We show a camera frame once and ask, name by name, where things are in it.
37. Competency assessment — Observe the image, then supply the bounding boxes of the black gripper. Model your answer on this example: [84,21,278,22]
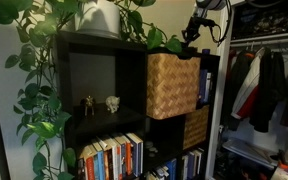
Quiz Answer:
[181,23,204,45]

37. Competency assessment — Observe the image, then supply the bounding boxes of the black sock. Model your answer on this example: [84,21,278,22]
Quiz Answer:
[183,46,199,56]

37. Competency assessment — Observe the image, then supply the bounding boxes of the brown woven bamboo basket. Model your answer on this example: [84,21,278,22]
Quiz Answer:
[182,105,211,151]
[146,53,202,120]

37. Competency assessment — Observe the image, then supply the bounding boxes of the blue circuits textbook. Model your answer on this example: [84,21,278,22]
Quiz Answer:
[198,69,208,105]

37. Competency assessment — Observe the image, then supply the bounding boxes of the orange clothes hanger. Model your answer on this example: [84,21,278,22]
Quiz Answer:
[243,50,256,59]

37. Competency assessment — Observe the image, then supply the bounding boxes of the black jacket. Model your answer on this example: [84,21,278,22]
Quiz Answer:
[224,49,253,132]

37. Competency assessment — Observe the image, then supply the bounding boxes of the black cube bookshelf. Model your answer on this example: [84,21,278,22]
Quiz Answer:
[55,30,221,180]

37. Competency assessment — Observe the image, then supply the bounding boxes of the dark printed box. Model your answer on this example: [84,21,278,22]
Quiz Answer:
[232,0,288,37]

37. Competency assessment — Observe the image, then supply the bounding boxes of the white closet shelf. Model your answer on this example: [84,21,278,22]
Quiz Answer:
[229,31,288,48]

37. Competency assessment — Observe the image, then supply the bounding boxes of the white and red jacket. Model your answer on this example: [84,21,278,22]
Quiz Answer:
[230,46,268,120]

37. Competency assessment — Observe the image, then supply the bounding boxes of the white plant pot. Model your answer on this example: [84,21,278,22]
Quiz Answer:
[74,0,122,39]

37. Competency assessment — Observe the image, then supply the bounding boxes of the black hanging garment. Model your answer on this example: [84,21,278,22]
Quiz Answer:
[248,47,288,134]

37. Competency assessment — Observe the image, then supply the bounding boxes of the white elephant figurine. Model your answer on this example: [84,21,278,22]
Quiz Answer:
[104,95,121,115]

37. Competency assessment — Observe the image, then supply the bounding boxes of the gold figurine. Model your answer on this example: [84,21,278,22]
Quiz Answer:
[80,95,97,117]

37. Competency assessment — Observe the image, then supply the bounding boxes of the grey slim book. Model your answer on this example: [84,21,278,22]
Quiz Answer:
[193,148,205,179]

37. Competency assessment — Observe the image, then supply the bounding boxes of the dark slim book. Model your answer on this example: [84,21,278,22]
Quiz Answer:
[187,151,196,180]

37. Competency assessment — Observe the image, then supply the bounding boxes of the grey flat board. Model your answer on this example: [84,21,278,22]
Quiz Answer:
[221,138,280,170]

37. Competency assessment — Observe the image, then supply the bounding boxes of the white slim book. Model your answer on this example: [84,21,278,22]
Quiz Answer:
[181,154,189,180]

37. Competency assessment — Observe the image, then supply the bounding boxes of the navy book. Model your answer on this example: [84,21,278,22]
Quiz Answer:
[127,132,143,178]

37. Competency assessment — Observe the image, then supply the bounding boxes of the bright blue book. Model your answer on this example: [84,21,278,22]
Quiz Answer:
[163,158,178,180]

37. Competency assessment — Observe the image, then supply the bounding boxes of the grey blue book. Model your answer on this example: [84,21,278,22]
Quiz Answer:
[114,133,128,178]

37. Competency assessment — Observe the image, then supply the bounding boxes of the pale leaning book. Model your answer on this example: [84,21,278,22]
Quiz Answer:
[146,165,167,180]

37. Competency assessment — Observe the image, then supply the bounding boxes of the thin orange book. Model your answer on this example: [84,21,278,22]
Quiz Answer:
[102,149,111,180]

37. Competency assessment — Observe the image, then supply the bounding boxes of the light blue book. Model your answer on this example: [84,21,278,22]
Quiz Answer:
[92,139,106,180]

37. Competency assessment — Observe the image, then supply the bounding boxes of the orange tool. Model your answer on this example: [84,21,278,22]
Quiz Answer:
[276,149,288,170]

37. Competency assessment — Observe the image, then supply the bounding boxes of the black book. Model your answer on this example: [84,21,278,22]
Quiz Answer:
[77,156,87,180]

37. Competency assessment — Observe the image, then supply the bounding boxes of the green pothos plant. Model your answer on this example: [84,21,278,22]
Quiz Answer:
[0,0,185,180]

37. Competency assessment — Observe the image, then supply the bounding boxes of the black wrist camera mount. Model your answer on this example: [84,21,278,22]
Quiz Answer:
[189,17,218,29]

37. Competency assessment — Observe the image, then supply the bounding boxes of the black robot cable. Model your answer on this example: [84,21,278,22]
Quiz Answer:
[209,0,234,47]

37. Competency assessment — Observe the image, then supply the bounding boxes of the white closet door frame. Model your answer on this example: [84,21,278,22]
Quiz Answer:
[204,6,234,180]

